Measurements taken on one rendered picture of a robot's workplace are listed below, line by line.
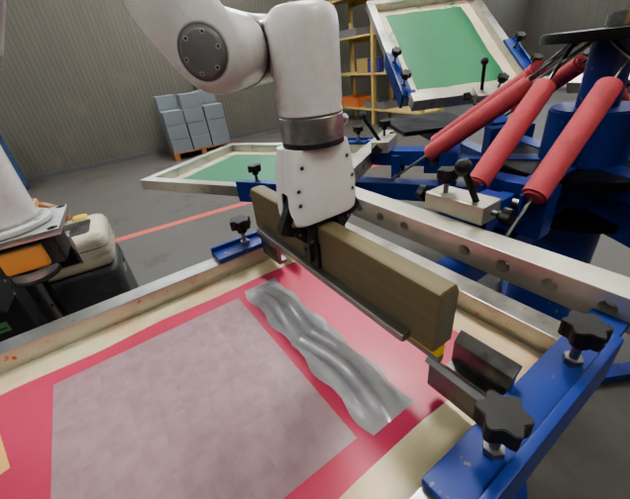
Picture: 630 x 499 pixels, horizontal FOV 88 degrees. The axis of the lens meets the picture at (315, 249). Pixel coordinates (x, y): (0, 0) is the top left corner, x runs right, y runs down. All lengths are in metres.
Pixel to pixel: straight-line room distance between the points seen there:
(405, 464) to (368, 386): 0.10
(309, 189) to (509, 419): 0.30
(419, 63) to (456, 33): 0.32
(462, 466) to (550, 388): 0.14
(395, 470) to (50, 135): 7.39
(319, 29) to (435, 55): 1.55
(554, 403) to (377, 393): 0.19
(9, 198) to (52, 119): 6.78
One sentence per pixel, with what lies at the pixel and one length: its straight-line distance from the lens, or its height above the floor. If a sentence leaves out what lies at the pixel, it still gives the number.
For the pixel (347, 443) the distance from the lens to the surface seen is 0.43.
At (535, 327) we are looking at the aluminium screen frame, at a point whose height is 0.99.
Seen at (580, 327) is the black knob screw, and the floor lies 1.06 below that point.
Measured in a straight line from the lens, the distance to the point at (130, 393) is 0.57.
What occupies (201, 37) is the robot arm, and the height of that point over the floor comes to 1.36.
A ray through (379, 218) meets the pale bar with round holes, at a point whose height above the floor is 1.01.
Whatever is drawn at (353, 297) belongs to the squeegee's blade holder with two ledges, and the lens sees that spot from 0.41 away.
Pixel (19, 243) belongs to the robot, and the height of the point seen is 1.13.
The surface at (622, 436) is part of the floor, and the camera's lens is 1.82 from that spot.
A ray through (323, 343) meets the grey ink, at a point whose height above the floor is 0.96.
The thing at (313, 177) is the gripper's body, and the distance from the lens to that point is 0.40.
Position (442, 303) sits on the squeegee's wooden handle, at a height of 1.13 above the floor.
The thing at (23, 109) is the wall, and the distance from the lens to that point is 7.53.
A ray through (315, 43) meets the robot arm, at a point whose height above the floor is 1.35.
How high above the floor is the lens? 1.33
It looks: 30 degrees down
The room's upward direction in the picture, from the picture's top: 7 degrees counter-clockwise
